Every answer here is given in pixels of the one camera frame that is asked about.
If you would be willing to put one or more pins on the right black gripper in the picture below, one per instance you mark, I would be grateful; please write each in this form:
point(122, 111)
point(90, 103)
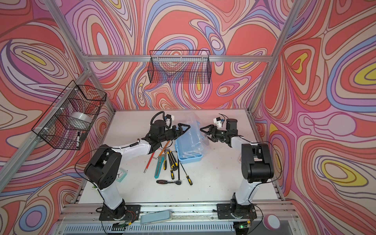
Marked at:
point(211, 128)

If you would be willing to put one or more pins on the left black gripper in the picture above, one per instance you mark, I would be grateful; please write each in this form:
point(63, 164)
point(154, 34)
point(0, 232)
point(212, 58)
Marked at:
point(182, 131)

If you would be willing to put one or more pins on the blue plastic tool box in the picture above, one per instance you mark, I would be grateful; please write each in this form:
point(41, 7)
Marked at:
point(194, 144)

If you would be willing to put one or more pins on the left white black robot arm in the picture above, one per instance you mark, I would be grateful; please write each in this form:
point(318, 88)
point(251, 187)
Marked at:
point(103, 167)

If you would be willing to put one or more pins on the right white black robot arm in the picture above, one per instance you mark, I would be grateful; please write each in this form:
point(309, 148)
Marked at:
point(256, 167)

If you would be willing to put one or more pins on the large black hex key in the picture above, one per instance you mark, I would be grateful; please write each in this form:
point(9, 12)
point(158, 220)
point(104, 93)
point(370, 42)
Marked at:
point(177, 163)

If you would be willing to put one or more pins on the teal utility knife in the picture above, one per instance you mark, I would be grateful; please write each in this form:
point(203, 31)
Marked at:
point(159, 166)

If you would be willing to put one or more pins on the yellow black utility knife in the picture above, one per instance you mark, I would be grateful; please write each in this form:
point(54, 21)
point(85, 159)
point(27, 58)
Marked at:
point(175, 166)

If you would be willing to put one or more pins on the yellow black screwdriver right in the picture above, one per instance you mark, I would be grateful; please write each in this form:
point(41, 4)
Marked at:
point(187, 176)

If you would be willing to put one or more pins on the black ratchet wrench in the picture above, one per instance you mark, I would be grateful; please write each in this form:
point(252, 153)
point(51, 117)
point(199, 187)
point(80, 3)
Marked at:
point(165, 182)

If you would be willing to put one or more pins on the small clock card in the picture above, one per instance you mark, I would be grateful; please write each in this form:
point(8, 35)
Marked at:
point(121, 174)

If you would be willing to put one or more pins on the silver tape roll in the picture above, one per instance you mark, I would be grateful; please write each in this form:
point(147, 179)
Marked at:
point(81, 116)

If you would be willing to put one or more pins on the black marker pen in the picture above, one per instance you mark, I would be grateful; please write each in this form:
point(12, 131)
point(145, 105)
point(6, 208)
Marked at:
point(78, 140)

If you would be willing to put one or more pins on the red handled hex key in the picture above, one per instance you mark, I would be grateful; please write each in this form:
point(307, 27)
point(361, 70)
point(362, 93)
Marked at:
point(149, 162)

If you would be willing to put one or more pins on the back black wire basket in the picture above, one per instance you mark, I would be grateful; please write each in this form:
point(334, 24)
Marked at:
point(179, 67)

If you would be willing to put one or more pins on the black wire basket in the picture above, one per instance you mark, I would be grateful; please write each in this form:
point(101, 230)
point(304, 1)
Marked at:
point(60, 130)
point(179, 67)

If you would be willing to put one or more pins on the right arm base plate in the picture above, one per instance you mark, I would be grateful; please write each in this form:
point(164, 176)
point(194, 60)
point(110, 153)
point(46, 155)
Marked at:
point(229, 211)

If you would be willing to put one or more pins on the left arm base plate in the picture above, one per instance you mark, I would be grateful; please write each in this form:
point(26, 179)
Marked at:
point(119, 213)

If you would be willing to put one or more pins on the left black wire basket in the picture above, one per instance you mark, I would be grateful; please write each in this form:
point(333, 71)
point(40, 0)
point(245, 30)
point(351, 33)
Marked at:
point(60, 130)

